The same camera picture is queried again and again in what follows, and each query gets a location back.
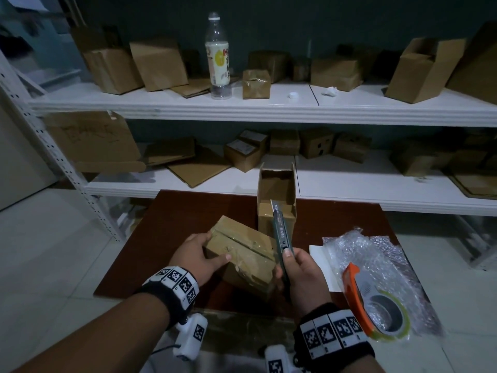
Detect person's right hand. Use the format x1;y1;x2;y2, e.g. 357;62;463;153
275;247;337;317

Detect person's left hand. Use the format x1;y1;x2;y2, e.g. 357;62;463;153
169;231;232;288

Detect white paper sheet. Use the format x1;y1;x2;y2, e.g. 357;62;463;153
309;244;344;293

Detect green utility knife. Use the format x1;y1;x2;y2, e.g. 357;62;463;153
270;199;294;288

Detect person's left forearm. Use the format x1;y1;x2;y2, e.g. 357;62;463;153
13;293;171;373

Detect person's right forearm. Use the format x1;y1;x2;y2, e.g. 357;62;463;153
359;353;386;373

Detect flat cardboard sheet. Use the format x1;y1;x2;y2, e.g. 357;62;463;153
167;145;233;189

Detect folded flat cardboard box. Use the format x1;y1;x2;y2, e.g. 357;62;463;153
142;137;197;167

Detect small white-labelled cardboard box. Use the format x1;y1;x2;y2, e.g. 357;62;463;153
224;138;261;174
239;130;269;154

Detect small cardboard box dark holes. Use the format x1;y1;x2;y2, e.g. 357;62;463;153
299;128;335;160

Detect large flat cardboard box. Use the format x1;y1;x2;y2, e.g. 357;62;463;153
43;110;147;175

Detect medium cardboard box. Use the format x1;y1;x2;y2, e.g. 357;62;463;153
390;145;437;177

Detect small flat cardboard piece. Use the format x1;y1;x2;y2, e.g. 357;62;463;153
170;77;212;99

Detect small taped brown package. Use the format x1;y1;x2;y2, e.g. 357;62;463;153
242;68;272;100

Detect leaning cardboard box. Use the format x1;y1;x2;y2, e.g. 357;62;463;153
82;47;145;95
129;37;189;93

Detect flat cardboard stack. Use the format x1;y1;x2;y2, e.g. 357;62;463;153
448;173;497;200

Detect square cardboard box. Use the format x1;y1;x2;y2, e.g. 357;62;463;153
248;50;291;84

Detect narrow cardboard box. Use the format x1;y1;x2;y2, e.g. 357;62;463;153
291;58;311;83

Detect big open-flap cardboard box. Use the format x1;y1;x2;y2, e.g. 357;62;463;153
385;36;466;105

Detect very large cardboard box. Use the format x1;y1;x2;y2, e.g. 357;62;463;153
445;21;497;106

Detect left black marker wristband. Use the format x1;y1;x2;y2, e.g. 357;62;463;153
134;266;201;331

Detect black marker wristband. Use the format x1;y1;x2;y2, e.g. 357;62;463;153
134;266;201;331
291;303;375;373

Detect orange tape dispenser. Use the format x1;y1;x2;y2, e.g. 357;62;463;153
341;262;412;342

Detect right black marker wristband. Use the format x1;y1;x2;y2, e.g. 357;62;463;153
291;303;375;373

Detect clear bubble wrap sheet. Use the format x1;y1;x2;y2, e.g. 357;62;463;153
322;227;443;338

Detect white metal shelf unit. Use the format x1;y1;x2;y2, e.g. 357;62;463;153
0;46;497;268

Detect clear plastic bottle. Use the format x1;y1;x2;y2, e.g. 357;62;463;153
204;12;233;101

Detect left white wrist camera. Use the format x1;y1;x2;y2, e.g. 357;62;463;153
172;313;209;362

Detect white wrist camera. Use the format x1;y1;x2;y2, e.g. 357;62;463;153
265;344;302;373
172;313;209;362

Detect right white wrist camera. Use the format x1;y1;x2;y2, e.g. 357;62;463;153
265;344;302;373

